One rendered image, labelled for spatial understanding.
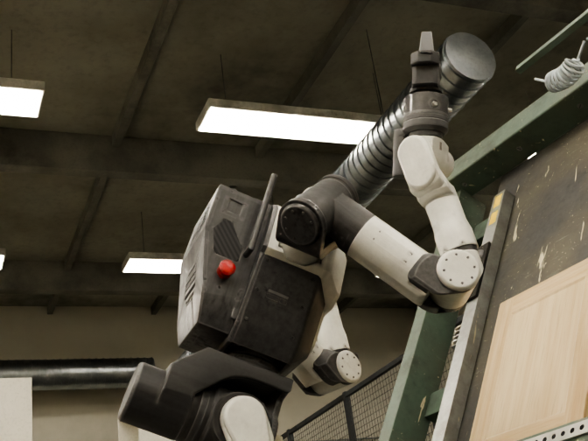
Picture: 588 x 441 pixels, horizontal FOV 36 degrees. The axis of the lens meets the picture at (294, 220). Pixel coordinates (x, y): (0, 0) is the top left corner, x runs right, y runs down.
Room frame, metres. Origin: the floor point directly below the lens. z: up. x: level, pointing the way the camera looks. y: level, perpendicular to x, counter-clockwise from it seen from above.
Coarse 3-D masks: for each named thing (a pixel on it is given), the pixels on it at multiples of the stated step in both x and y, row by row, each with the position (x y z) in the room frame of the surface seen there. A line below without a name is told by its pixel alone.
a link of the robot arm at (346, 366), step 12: (312, 360) 1.99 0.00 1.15; (324, 360) 1.99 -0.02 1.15; (336, 360) 2.01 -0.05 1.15; (348, 360) 2.03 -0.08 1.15; (300, 372) 2.01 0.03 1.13; (312, 372) 2.01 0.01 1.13; (324, 372) 2.00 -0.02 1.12; (336, 372) 2.01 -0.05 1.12; (348, 372) 2.03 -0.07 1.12; (360, 372) 2.06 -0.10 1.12; (300, 384) 2.06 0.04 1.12; (312, 384) 2.04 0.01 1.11
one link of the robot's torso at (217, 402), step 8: (216, 392) 1.61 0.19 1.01; (224, 392) 1.62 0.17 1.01; (232, 392) 1.64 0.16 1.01; (240, 392) 1.62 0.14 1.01; (208, 400) 1.60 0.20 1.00; (216, 400) 1.60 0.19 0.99; (224, 400) 1.61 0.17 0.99; (208, 408) 1.59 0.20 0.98; (216, 408) 1.60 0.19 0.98; (264, 408) 1.64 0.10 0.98; (208, 416) 1.60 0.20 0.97; (216, 416) 1.60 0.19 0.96; (200, 424) 1.60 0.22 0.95; (208, 424) 1.60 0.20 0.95; (216, 424) 1.60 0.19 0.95; (200, 432) 1.60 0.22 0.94; (208, 432) 1.60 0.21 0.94; (216, 432) 1.60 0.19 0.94; (192, 440) 1.62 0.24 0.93; (200, 440) 1.61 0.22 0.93; (208, 440) 1.61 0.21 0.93; (216, 440) 1.61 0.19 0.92; (224, 440) 1.61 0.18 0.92
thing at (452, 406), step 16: (496, 208) 2.46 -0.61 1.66; (496, 224) 2.42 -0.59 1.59; (496, 240) 2.41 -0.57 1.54; (496, 256) 2.40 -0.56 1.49; (496, 272) 2.39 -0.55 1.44; (480, 288) 2.35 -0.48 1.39; (480, 304) 2.35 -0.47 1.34; (464, 320) 2.36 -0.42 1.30; (480, 320) 2.34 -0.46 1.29; (464, 336) 2.33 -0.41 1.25; (480, 336) 2.33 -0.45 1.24; (464, 352) 2.29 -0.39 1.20; (464, 368) 2.29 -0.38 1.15; (448, 384) 2.30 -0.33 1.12; (464, 384) 2.28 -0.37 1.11; (448, 400) 2.27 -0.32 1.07; (464, 400) 2.27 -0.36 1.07; (448, 416) 2.24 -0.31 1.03; (448, 432) 2.23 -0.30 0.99
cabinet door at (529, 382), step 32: (544, 288) 2.13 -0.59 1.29; (576, 288) 2.02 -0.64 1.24; (512, 320) 2.20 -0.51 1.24; (544, 320) 2.08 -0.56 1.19; (576, 320) 1.98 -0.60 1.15; (512, 352) 2.15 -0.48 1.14; (544, 352) 2.04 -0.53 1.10; (576, 352) 1.93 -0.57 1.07; (512, 384) 2.10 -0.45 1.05; (544, 384) 1.99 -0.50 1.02; (576, 384) 1.89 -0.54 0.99; (480, 416) 2.16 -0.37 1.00; (512, 416) 2.05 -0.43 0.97; (544, 416) 1.95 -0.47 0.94; (576, 416) 1.86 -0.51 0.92
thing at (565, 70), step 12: (576, 24) 2.00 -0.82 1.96; (564, 36) 2.04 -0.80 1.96; (540, 48) 2.11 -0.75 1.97; (552, 48) 2.09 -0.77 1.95; (528, 60) 2.15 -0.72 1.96; (564, 60) 2.06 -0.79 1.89; (576, 60) 2.06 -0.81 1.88; (552, 72) 2.11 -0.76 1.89; (564, 72) 2.07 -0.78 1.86; (576, 72) 2.06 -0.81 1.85; (564, 84) 2.14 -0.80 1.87
